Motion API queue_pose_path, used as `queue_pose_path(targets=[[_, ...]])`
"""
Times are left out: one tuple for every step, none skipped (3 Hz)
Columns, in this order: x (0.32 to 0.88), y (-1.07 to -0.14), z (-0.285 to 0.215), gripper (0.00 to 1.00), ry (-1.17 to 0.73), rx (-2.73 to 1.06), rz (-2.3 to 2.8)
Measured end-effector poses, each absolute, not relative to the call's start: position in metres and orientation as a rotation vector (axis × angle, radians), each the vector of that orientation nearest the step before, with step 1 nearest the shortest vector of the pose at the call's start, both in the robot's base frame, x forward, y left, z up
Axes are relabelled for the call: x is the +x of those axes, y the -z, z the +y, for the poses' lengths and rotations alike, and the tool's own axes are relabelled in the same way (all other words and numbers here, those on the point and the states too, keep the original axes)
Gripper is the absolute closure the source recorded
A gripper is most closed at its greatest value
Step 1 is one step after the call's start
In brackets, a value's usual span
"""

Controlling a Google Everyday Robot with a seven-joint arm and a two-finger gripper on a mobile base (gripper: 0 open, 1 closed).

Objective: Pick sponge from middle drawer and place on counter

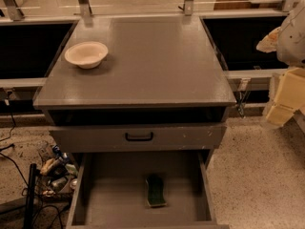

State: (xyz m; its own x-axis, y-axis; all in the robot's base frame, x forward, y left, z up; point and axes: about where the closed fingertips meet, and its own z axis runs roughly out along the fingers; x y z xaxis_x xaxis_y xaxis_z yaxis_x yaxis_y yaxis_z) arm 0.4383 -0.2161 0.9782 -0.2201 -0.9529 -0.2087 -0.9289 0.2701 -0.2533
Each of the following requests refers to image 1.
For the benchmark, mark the metal rail frame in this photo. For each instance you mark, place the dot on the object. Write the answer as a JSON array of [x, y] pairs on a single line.
[[18, 47]]

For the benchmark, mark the wire basket of clutter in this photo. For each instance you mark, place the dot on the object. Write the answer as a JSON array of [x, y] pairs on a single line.
[[57, 175]]

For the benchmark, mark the black drawer handle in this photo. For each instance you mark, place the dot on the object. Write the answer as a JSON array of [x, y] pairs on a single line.
[[139, 138]]

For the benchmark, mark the grey top drawer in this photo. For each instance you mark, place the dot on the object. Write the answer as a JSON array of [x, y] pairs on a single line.
[[96, 139]]

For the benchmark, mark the grey open middle drawer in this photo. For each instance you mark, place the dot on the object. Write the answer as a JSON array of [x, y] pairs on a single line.
[[112, 192]]

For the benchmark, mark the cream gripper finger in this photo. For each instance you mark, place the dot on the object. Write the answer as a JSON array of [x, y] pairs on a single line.
[[269, 42], [288, 98]]

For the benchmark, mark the black stand post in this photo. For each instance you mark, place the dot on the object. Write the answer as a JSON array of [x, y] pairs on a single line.
[[30, 197]]

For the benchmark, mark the green yellow sponge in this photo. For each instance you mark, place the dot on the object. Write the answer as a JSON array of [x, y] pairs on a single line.
[[155, 191]]

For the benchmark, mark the grey cabinet with counter top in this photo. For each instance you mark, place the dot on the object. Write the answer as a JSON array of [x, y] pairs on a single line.
[[159, 70]]

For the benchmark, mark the white bowl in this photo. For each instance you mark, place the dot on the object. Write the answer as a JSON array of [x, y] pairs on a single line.
[[86, 55]]

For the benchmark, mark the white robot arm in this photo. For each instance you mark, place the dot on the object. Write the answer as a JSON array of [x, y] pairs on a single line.
[[290, 47]]

